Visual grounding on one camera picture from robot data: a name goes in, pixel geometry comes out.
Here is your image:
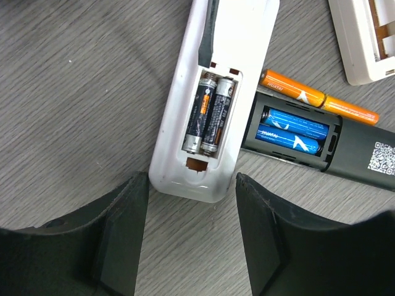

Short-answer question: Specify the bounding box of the black remote control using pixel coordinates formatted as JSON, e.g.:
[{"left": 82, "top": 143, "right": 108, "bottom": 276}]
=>
[{"left": 241, "top": 92, "right": 394, "bottom": 191}]

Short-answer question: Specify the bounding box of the orange battery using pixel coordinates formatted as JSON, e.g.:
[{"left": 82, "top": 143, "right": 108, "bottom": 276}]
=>
[
  {"left": 260, "top": 69, "right": 325, "bottom": 107},
  {"left": 322, "top": 95, "right": 380, "bottom": 126}
]

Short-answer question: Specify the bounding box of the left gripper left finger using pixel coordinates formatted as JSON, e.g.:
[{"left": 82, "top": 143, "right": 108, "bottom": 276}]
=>
[{"left": 1, "top": 172, "right": 149, "bottom": 295}]

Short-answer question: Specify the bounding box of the blue battery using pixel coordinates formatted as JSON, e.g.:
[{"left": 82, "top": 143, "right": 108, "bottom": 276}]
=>
[
  {"left": 255, "top": 124, "right": 322, "bottom": 155},
  {"left": 260, "top": 106, "right": 329, "bottom": 140}
]

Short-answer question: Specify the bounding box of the yellow handled screwdriver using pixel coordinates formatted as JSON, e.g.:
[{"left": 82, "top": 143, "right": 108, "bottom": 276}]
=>
[{"left": 198, "top": 0, "right": 219, "bottom": 68}]

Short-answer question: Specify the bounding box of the lower blue battery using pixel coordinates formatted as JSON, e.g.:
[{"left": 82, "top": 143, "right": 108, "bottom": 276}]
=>
[{"left": 255, "top": 124, "right": 322, "bottom": 155}]

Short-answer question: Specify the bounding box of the black battery left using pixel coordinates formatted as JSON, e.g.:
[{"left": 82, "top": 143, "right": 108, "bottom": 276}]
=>
[{"left": 182, "top": 73, "right": 217, "bottom": 154}]

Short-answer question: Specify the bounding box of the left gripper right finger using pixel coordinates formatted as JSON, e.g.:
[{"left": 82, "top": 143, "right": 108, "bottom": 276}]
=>
[{"left": 236, "top": 173, "right": 394, "bottom": 295}]

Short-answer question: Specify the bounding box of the upper blue battery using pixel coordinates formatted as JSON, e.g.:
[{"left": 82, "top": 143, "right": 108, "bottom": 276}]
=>
[{"left": 260, "top": 106, "right": 329, "bottom": 140}]

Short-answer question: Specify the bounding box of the slim white remote control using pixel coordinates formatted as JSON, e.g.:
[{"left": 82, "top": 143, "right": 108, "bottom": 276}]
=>
[{"left": 328, "top": 1, "right": 394, "bottom": 86}]

